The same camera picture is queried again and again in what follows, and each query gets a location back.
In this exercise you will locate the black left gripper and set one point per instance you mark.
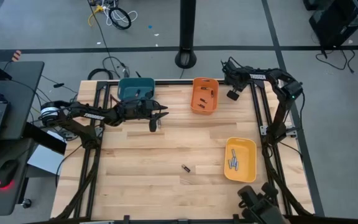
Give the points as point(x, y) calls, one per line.
point(150, 124)

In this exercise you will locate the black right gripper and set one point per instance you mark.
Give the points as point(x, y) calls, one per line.
point(236, 77)

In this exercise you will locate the yellow plastic bin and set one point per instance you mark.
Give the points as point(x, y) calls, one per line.
point(247, 149)

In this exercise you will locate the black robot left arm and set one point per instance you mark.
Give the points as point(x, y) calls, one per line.
point(93, 116)

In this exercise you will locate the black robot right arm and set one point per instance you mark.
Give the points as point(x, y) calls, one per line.
point(258, 76)

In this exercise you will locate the orange plastic bin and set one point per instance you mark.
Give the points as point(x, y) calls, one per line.
point(205, 94)

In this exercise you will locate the teal plastic bin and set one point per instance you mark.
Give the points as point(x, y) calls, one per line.
point(129, 85)

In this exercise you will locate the black pole with base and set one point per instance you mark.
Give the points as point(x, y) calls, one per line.
point(187, 31)

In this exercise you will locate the black marker pen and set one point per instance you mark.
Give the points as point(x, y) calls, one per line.
point(58, 85)

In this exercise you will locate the black panel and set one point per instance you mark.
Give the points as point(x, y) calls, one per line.
point(45, 138)

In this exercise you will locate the black cabinet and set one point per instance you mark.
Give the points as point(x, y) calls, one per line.
point(340, 18)

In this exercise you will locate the white box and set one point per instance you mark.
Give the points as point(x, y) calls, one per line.
point(45, 160)

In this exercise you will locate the black mechanical device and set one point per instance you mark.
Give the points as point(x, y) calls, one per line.
point(259, 205)

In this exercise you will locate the black desk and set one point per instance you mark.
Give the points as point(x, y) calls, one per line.
point(23, 93)

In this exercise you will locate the orange white striped marker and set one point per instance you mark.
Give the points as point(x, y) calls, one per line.
point(16, 56)

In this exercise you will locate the black caster wheel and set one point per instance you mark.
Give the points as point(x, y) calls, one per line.
point(26, 203)

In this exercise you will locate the black computer mouse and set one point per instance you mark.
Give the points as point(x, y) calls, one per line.
point(6, 172)

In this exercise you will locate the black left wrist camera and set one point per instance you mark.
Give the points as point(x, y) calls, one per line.
point(134, 107)

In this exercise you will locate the black aluminium rig frame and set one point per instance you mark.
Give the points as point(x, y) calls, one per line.
point(172, 82)

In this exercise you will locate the silver metal bracket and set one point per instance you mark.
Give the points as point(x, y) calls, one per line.
point(263, 130)

